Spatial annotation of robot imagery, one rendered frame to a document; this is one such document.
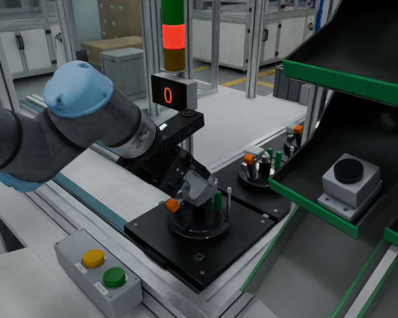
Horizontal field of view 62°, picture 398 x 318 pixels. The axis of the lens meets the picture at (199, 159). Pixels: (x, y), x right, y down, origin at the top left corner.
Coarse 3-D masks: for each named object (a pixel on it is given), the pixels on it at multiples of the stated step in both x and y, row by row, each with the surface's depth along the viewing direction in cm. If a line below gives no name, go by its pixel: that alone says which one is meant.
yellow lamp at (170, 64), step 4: (164, 48) 75; (184, 48) 76; (164, 52) 76; (168, 52) 75; (172, 52) 75; (176, 52) 75; (180, 52) 75; (184, 52) 76; (164, 56) 76; (168, 56) 75; (172, 56) 75; (176, 56) 75; (180, 56) 75; (184, 56) 77; (164, 60) 77; (168, 60) 76; (172, 60) 75; (176, 60) 75; (180, 60) 76; (184, 60) 77; (164, 64) 77; (168, 64) 76; (172, 64) 76; (176, 64) 76; (180, 64) 76; (184, 64) 78; (164, 68) 78; (168, 68) 77; (172, 68) 76; (176, 68) 76; (180, 68) 77; (184, 68) 78
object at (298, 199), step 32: (352, 96) 50; (320, 128) 48; (352, 128) 49; (384, 128) 47; (288, 160) 46; (320, 160) 47; (384, 160) 44; (288, 192) 43; (320, 192) 44; (384, 192) 38
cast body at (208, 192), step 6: (216, 180) 72; (186, 186) 68; (210, 186) 68; (216, 186) 70; (186, 192) 68; (204, 192) 67; (210, 192) 69; (216, 192) 71; (186, 198) 69; (198, 198) 66; (204, 198) 68; (198, 204) 67
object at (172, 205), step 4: (172, 200) 64; (176, 200) 66; (180, 200) 65; (184, 200) 66; (168, 204) 64; (172, 204) 63; (176, 204) 64; (180, 204) 65; (168, 208) 64; (172, 208) 63; (176, 208) 64; (172, 212) 64; (176, 212) 65; (180, 212) 66; (176, 216) 66; (180, 216) 66; (176, 220) 68; (180, 220) 67; (184, 220) 68; (180, 224) 68; (184, 224) 68
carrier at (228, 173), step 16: (240, 160) 99; (256, 160) 93; (272, 160) 99; (224, 176) 91; (240, 176) 88; (256, 176) 87; (224, 192) 85; (240, 192) 84; (256, 192) 84; (272, 192) 84; (256, 208) 79; (272, 208) 79; (288, 208) 79
